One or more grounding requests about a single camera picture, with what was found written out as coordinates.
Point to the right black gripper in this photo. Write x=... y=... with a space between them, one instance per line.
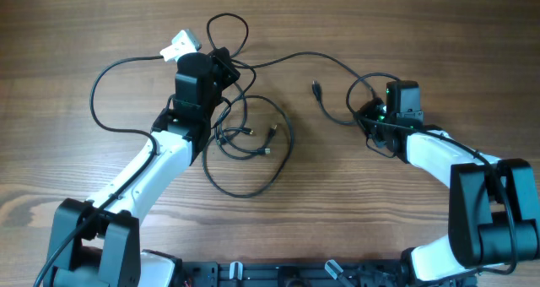
x=376 y=105

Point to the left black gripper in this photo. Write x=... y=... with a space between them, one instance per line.
x=221 y=62

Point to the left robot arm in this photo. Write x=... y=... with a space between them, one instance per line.
x=96 y=242

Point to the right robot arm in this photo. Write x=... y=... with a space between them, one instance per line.
x=493 y=212

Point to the black base frame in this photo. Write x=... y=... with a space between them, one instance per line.
x=291 y=274

